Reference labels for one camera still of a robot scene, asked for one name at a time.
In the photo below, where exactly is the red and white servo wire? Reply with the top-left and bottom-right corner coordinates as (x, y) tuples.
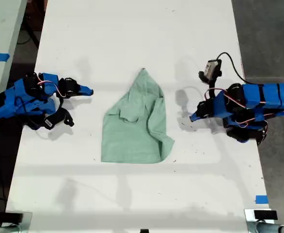
(204, 87), (284, 128)
(38, 79), (68, 99)

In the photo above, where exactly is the black floor cable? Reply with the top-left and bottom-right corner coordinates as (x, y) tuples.
(17, 23), (40, 49)

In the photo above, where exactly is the pale side table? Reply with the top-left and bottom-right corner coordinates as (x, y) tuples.
(0, 0), (28, 152)

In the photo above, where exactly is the short black camera stalk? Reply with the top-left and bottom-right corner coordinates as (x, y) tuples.
(207, 77), (221, 99)
(56, 107), (75, 128)

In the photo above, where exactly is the metal corner plate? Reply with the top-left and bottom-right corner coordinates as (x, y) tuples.
(0, 211), (33, 233)
(244, 208), (280, 233)

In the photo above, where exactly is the black camera cable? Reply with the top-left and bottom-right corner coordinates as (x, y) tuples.
(17, 96), (46, 131)
(216, 51), (249, 84)

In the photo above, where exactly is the small black box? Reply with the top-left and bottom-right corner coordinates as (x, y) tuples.
(253, 210), (278, 221)

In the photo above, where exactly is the grey metal pipe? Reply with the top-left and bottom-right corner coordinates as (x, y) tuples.
(247, 220), (284, 233)
(0, 224), (19, 233)

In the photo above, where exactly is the black camera box white label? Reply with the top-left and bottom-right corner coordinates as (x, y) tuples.
(42, 113), (62, 131)
(198, 58), (223, 84)

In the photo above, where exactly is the pale green T-shirt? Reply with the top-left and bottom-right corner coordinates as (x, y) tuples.
(100, 67), (176, 164)

